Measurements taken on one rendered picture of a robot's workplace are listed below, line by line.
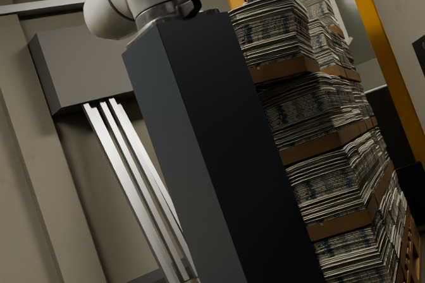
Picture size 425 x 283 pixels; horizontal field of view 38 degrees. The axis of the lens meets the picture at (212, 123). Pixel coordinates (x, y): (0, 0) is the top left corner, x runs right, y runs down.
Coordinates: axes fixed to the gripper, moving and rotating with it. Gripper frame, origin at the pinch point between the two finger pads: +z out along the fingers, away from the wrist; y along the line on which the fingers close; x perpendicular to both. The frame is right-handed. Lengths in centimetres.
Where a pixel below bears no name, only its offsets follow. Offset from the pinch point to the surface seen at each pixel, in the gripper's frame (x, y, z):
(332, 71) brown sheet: 47, 34, -5
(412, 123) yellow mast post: 159, 70, -6
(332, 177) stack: -10, 62, 14
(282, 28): -14.3, 24.0, -7.9
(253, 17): -14.5, 15.5, -4.9
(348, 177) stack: -10, 65, 11
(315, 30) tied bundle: 47, 19, -12
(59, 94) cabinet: 211, -126, 150
